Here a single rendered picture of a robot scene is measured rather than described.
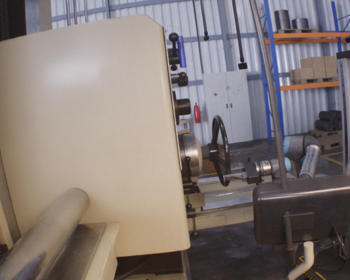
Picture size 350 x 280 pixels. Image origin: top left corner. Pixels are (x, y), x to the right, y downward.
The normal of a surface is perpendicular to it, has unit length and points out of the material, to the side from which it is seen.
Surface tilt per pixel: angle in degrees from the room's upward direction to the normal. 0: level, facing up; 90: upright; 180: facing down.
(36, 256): 56
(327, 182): 20
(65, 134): 90
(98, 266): 0
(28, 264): 49
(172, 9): 90
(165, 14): 90
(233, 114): 90
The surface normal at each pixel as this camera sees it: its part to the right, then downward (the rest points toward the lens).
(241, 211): 0.07, 0.13
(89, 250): -0.12, -0.98
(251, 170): -0.07, -0.80
